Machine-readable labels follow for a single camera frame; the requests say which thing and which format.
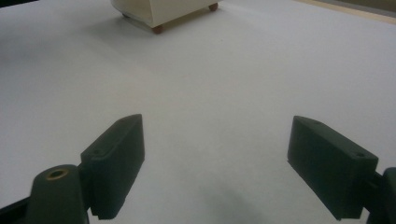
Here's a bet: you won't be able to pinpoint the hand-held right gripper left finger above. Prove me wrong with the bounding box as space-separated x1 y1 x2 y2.
79 113 146 220

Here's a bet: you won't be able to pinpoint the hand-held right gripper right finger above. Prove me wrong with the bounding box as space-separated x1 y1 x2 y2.
287 115 380 221

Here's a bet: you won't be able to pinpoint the cream mini drawer cabinet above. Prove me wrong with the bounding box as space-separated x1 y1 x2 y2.
110 0 222 35

